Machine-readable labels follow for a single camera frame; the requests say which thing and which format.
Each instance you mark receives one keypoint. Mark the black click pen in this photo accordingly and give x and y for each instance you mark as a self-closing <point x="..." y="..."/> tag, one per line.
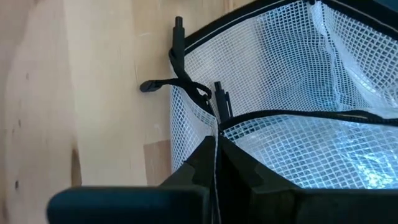
<point x="221" y="102"/>
<point x="178" y="40"/>

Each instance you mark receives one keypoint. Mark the white mesh zip pouch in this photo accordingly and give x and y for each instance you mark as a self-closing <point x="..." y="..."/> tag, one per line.
<point x="280" y="62"/>

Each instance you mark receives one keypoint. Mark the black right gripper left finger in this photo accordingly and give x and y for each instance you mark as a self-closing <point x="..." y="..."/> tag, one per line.
<point x="124" y="205"/>

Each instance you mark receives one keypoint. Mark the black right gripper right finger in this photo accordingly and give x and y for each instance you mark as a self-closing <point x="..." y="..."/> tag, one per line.
<point x="311" y="207"/>

